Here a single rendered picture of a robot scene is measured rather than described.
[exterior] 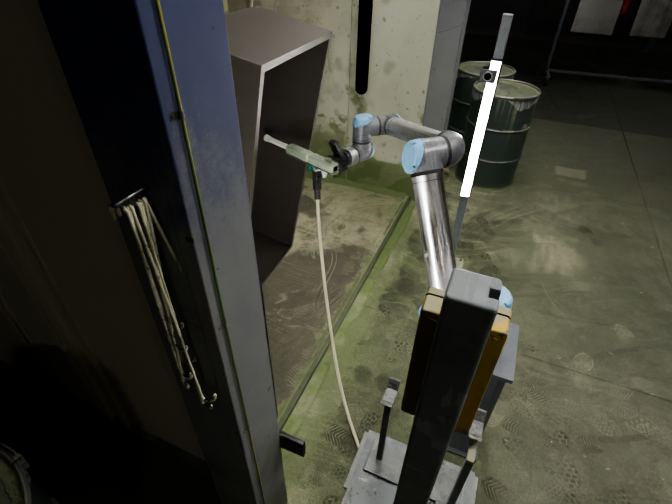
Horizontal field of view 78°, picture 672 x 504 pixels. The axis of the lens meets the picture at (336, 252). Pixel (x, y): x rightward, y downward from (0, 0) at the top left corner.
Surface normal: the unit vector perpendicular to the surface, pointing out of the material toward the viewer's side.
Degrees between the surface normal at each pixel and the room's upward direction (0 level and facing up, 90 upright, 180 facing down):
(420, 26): 90
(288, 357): 0
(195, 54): 90
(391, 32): 90
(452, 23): 90
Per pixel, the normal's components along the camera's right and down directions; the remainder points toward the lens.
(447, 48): -0.40, 0.56
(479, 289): 0.02, -0.79
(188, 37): 0.92, 0.25
